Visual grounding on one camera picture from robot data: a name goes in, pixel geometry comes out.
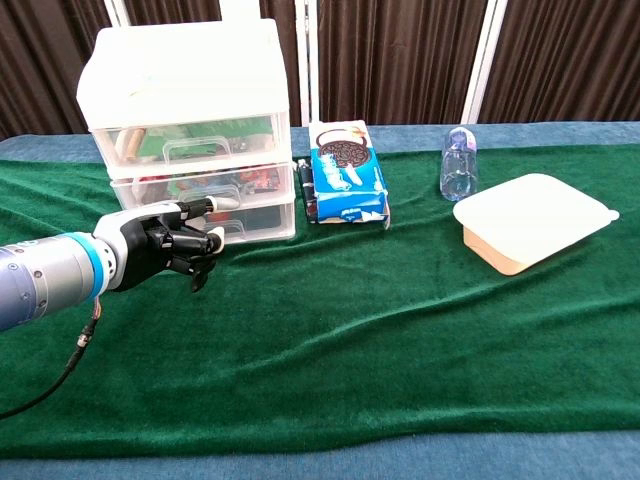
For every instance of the left black grey robot hand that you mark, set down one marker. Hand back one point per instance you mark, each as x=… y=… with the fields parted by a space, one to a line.
x=145 y=245

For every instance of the clear drawer with colourful contents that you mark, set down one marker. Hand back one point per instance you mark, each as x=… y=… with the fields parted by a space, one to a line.
x=260 y=182

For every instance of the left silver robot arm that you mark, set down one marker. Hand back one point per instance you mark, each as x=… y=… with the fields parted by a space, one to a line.
x=45 y=277

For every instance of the clear drawer with green contents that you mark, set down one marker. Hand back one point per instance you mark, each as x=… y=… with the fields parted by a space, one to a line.
x=150 y=147

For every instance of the wooden roll in drawer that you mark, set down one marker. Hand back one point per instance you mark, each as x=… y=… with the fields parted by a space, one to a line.
x=131 y=144

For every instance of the clear drawer with dark contents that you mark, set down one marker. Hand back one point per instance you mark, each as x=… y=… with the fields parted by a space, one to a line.
x=270 y=220

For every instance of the green flat packet in drawer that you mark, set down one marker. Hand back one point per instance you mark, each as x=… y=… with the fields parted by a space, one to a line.
x=215 y=131

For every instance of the small black cylindrical object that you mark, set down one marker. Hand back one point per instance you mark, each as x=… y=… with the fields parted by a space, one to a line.
x=306 y=187

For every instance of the green velvet cloth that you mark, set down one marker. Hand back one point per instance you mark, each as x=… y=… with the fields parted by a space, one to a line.
x=320 y=325

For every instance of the blue Oreo cookie box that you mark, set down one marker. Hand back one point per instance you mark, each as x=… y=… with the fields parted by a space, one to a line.
x=350 y=200

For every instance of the blue table cover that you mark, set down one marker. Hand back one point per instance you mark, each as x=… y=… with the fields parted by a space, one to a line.
x=320 y=462

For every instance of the clear plastic water bottle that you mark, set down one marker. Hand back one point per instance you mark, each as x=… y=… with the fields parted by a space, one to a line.
x=458 y=170

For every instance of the beige rectangular food container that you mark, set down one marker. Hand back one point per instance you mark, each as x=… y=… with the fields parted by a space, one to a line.
x=492 y=257

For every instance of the beige box with white lid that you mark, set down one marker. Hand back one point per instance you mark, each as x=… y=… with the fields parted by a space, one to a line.
x=530 y=215

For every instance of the white plastic drawer unit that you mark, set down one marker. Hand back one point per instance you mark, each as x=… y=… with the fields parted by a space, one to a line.
x=185 y=70

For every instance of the white screen frame post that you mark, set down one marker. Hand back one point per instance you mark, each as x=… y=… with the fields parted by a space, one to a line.
x=306 y=60
x=117 y=11
x=482 y=65

